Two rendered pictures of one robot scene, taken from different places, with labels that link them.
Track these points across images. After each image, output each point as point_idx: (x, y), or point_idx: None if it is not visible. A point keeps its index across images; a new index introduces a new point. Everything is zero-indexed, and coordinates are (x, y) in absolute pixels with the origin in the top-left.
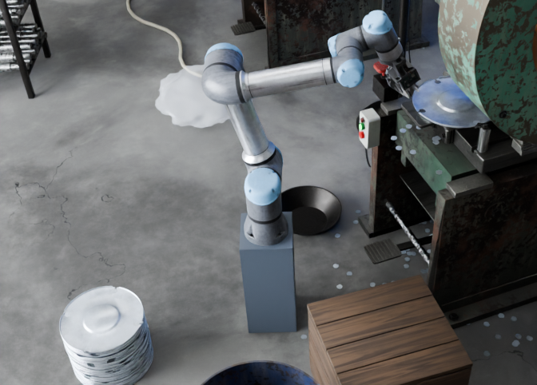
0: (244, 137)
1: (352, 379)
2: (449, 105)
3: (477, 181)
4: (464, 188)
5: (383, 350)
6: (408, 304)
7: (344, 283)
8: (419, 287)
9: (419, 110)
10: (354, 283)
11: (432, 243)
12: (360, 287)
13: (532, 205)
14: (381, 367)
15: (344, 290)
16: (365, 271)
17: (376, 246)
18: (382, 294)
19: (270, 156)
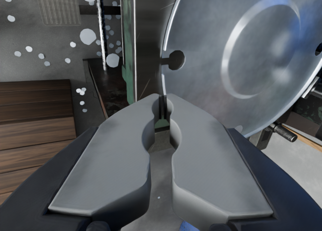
0: None
1: None
2: (241, 68)
3: (168, 142)
4: (147, 151)
5: (8, 185)
6: (48, 146)
7: None
8: (66, 131)
9: (171, 55)
10: (28, 1)
11: (99, 95)
12: (34, 9)
13: None
14: (3, 197)
15: (14, 5)
16: None
17: (54, 0)
18: (22, 133)
19: None
